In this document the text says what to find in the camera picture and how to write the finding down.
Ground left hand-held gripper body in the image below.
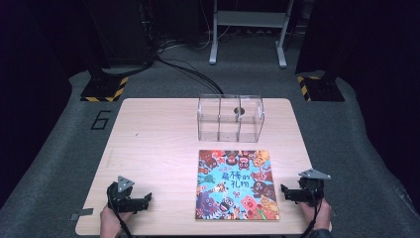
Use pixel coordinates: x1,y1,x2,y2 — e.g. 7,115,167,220
106,176,140,213

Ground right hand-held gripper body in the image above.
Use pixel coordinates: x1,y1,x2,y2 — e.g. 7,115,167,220
297,168,332,206

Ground colourful picture book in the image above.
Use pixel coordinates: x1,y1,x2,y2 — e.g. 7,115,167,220
195,149,280,222

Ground clear acrylic organizer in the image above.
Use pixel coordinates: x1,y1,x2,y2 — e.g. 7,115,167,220
196,93,265,144

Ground person's left hand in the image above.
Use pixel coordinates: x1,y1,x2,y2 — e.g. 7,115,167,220
99,205,133,238

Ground person's right hand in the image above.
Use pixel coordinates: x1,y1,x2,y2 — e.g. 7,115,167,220
299,198,333,231

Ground grey tape strip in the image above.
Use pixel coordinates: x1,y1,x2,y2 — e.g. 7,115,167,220
68,207,94,221

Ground black striped stand base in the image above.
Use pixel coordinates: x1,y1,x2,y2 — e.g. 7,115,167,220
79,73,129,103
296,74,346,102

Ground black panel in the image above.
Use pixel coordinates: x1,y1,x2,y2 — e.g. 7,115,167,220
83,0,154,68

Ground white desk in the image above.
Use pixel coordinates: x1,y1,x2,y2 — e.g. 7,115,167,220
208,0,295,69

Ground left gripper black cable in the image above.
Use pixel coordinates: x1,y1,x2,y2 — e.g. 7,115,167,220
107,187,134,238

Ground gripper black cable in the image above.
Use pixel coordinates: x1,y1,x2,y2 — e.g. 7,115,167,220
300,186,324,238
107,187,134,238

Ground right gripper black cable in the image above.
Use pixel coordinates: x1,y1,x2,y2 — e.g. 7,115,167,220
300,186,324,238

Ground black floor cable bundle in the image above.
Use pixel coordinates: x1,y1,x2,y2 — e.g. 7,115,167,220
154,54,225,96

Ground white floor cables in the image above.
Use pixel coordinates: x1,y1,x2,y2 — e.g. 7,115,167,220
157,31,214,54

